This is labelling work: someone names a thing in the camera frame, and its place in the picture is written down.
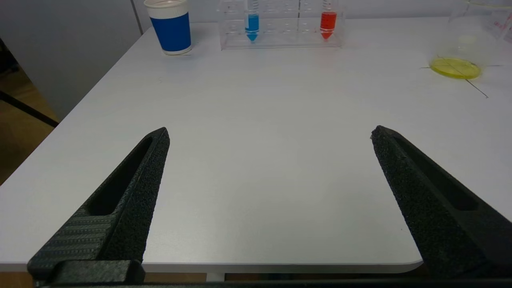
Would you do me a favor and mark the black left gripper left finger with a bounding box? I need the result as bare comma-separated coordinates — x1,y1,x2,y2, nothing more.
27,127,170,280

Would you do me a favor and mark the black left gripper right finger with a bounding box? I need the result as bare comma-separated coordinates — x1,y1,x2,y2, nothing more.
370,125,512,279

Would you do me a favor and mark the clear glass beaker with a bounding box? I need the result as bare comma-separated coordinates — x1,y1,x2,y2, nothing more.
429,0,512,80

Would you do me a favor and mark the test tube with blue pigment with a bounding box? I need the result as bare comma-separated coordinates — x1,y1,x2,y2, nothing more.
244,0,260,42

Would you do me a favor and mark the test tube with red pigment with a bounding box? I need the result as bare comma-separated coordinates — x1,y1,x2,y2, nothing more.
320,0,338,40

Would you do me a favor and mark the clear acrylic test tube rack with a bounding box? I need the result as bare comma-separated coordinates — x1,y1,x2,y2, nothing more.
218,0,344,50

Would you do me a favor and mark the blue and white paper cup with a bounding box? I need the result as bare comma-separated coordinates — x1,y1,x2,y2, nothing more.
144,0,192,55

